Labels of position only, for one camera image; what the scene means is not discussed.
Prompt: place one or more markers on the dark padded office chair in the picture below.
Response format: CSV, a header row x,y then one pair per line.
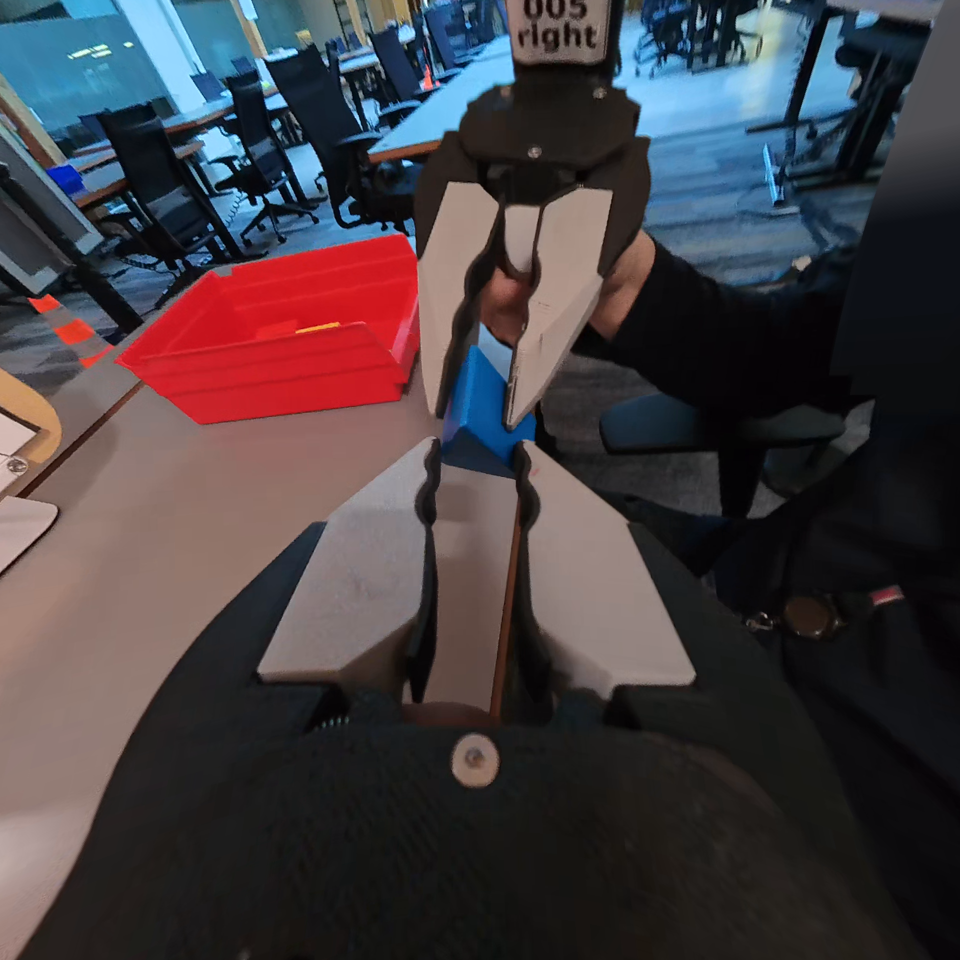
x,y
675,424

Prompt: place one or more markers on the orange floor marker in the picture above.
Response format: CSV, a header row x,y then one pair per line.
x,y
75,330

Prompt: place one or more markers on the yellow wooden block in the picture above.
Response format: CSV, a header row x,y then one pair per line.
x,y
319,327

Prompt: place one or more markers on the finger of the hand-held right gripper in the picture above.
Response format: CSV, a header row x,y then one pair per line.
x,y
442,270
574,255

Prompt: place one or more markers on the person's right forearm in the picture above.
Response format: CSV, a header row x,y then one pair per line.
x,y
712,330

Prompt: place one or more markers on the red plastic bin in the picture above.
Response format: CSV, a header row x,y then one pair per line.
x,y
285,382

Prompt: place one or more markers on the person's right hand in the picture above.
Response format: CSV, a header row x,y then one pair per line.
x,y
626,292

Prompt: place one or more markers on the black office chair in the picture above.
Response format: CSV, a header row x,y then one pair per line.
x,y
322,112
259,135
161,195

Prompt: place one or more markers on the blue triangular wooden block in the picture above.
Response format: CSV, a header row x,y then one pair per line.
x,y
480,405

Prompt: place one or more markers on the printed instruction sheet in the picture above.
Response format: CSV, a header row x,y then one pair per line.
x,y
15,435

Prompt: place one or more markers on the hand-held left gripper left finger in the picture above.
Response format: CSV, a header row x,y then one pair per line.
x,y
352,585

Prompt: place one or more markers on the blue plastic bin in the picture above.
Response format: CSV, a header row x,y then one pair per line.
x,y
64,177

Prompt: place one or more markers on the round badge reel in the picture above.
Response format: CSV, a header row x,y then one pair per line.
x,y
811,616

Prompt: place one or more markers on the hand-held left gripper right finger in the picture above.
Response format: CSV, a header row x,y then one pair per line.
x,y
607,592

